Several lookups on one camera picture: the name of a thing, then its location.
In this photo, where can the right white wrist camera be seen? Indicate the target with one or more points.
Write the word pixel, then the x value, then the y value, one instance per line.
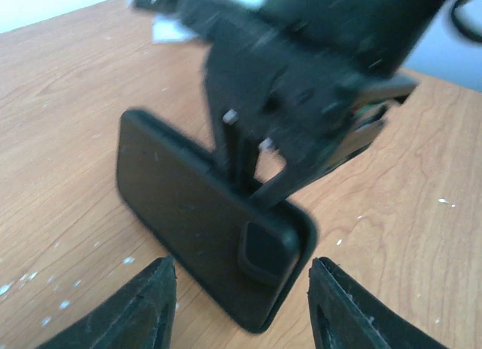
pixel 168 30

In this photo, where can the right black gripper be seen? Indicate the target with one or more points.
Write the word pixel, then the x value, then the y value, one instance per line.
pixel 268 93

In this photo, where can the black phone case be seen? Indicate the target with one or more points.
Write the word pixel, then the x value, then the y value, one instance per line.
pixel 278 288

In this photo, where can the black phone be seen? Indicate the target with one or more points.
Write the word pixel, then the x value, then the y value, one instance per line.
pixel 211 206

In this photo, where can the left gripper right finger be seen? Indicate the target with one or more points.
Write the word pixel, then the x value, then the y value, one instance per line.
pixel 344 314

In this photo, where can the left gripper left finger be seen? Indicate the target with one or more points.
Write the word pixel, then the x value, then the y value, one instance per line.
pixel 139 315

